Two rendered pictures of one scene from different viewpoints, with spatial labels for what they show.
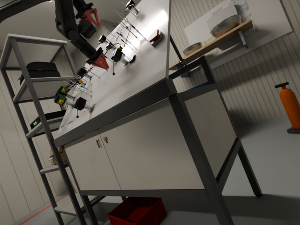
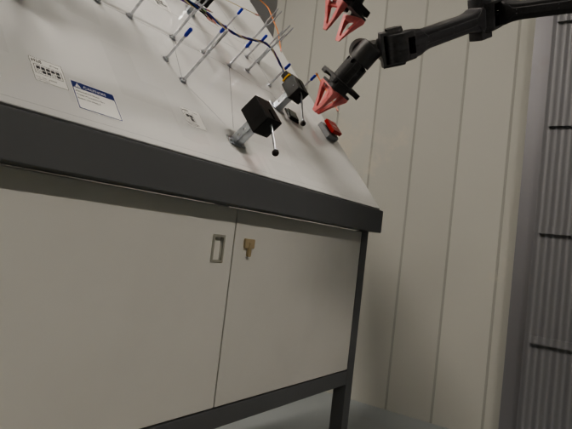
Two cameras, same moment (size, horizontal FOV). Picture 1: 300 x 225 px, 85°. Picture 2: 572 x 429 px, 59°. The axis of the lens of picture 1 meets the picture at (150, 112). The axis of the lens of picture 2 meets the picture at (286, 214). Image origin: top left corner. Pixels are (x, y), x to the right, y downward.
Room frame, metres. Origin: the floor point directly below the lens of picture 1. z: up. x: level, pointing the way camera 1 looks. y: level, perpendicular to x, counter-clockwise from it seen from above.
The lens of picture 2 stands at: (0.95, 1.35, 0.74)
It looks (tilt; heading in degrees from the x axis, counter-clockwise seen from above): 3 degrees up; 267
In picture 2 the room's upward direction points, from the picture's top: 7 degrees clockwise
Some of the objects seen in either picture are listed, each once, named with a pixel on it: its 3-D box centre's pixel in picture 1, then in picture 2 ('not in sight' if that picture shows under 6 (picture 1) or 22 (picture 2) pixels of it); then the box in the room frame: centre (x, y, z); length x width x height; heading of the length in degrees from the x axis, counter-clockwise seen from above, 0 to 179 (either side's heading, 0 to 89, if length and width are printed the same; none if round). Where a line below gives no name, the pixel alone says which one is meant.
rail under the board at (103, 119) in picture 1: (93, 125); (245, 191); (0.99, 0.35, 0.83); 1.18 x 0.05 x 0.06; 51
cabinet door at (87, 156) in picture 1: (88, 164); (103, 312); (1.18, 0.55, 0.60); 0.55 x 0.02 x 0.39; 51
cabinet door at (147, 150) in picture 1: (140, 152); (300, 302); (0.83, 0.12, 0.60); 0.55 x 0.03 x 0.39; 51
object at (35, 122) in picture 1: (53, 118); not in sight; (1.65, 0.94, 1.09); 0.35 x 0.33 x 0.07; 51
